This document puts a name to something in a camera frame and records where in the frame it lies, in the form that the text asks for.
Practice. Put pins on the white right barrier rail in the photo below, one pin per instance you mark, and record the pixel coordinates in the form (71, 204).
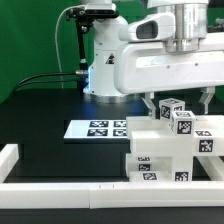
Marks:
(213, 166)

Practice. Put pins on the white chair back frame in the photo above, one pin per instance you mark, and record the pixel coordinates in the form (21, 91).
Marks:
(154, 137)

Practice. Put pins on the white front barrier rail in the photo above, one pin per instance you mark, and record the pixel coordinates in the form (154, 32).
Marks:
(111, 195)

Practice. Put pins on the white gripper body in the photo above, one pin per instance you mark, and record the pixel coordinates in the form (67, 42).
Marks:
(144, 64)

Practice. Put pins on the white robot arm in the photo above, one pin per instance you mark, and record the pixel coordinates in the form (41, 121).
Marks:
(170, 49)

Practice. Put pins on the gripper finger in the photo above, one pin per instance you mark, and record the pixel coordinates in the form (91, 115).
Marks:
(148, 100)
(206, 97)

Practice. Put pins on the white left barrier rail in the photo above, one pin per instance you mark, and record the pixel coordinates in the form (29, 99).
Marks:
(9, 155)

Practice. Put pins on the white barrier rail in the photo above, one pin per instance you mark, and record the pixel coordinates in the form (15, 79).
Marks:
(111, 195)
(213, 166)
(9, 155)

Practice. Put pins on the white seat block with pegs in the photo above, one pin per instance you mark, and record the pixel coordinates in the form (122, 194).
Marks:
(182, 168)

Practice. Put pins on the white tagged cube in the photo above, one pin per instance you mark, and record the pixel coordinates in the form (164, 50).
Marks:
(166, 106)
(182, 122)

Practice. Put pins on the black camera on stand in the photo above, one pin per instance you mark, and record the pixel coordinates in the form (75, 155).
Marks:
(93, 10)

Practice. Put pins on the white chair seat plate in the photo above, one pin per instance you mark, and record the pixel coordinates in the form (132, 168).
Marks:
(99, 131)

